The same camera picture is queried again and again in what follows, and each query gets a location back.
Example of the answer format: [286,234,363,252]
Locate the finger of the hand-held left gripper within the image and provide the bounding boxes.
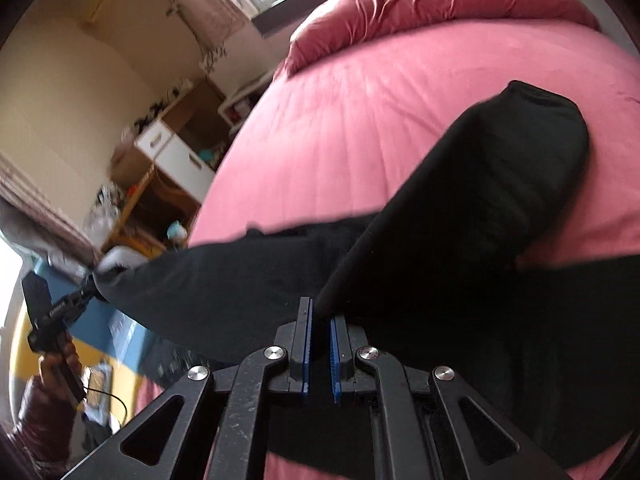
[70,271,103,311]

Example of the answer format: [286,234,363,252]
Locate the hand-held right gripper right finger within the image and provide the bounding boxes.
[329,314,571,480]

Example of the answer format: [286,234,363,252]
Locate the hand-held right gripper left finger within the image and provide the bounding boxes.
[62,297,314,480]

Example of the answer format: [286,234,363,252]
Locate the black pants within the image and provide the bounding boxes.
[94,80,640,478]

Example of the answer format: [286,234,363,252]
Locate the person's left forearm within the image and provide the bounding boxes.
[10,375,86,467]

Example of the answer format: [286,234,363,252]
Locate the person's left hand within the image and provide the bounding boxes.
[39,341,84,401]

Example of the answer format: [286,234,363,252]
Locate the white cloth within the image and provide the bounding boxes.
[97,245,147,273]

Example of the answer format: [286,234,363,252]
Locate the blue yellow floor mat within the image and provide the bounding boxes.
[10,260,157,391]

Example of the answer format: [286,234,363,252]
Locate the grey cloth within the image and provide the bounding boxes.
[0,200,98,281]

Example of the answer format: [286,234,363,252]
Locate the teal cup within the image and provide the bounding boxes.
[167,222,189,251]

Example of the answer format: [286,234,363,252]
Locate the wooden desk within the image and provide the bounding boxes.
[100,77,261,256]

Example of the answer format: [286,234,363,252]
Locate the white drawer unit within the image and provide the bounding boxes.
[134,120,217,203]

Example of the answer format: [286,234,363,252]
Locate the pink bed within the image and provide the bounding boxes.
[135,20,640,480]

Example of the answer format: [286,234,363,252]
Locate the white shelf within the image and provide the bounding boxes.
[219,72,276,130]

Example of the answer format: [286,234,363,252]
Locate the floral curtain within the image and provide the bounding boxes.
[167,0,261,75]

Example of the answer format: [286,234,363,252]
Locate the dark headboard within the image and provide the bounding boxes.
[250,0,326,38]

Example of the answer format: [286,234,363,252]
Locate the pink duvet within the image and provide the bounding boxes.
[285,0,601,78]

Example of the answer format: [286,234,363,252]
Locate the black cable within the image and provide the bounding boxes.
[82,387,130,428]

